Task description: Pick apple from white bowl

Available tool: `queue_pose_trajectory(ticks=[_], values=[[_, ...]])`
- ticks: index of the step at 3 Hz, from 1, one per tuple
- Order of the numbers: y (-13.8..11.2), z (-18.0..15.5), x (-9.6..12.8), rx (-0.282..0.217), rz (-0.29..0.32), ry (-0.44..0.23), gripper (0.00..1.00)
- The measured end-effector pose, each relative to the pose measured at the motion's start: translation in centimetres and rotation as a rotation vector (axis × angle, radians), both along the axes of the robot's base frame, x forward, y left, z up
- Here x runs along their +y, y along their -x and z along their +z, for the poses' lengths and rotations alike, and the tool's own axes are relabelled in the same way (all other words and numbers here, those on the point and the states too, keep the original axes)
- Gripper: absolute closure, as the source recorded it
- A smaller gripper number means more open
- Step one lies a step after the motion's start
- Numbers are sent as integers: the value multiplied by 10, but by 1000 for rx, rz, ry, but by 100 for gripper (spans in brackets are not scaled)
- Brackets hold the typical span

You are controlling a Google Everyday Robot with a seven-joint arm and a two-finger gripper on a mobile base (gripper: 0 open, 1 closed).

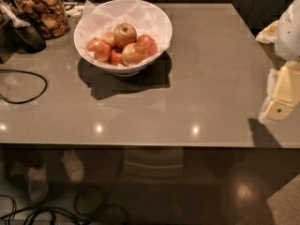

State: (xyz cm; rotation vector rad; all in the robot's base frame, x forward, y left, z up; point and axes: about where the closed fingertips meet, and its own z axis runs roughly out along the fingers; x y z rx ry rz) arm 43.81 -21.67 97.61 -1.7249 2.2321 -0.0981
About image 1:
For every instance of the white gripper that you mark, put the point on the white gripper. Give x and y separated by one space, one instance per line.
289 32

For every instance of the yellow-red top apple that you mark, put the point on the yellow-red top apple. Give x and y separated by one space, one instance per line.
124 34

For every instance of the red apple right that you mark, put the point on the red apple right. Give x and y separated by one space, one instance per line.
149 44

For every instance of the white bowl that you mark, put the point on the white bowl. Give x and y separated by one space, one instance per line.
125 68

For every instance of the front apple with brown spot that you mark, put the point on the front apple with brown spot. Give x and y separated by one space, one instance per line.
133 54

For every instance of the small red apple front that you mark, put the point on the small red apple front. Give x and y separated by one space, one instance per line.
115 58

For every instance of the red apple behind left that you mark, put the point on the red apple behind left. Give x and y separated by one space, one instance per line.
109 38

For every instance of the white paper liner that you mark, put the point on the white paper liner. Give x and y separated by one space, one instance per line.
103 19

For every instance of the white objects behind jar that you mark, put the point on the white objects behind jar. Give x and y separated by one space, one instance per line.
73 9

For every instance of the glass jar of dried chips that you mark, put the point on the glass jar of dried chips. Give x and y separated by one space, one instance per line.
48 15

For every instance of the black appliance at left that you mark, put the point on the black appliance at left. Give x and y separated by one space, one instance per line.
24 33

